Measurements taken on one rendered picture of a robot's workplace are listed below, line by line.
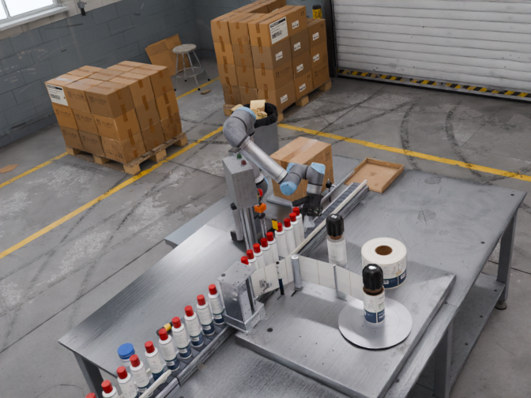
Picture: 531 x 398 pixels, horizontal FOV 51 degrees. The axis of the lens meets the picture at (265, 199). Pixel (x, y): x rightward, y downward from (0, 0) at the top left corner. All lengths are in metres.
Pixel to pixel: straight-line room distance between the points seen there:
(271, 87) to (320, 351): 4.36
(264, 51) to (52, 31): 2.97
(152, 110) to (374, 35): 2.88
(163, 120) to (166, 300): 3.55
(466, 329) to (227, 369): 1.51
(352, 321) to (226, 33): 4.59
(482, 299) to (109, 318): 2.13
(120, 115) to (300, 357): 3.91
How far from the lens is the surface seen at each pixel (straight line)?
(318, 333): 2.42
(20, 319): 4.53
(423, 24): 6.85
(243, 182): 2.44
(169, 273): 2.99
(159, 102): 6.04
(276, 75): 6.29
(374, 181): 3.49
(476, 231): 3.07
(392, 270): 2.55
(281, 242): 2.76
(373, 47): 7.26
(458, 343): 3.31
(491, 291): 3.65
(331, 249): 2.63
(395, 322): 2.44
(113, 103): 5.69
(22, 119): 7.81
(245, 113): 2.84
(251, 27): 6.23
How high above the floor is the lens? 2.60
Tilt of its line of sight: 31 degrees down
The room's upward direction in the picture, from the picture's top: 9 degrees counter-clockwise
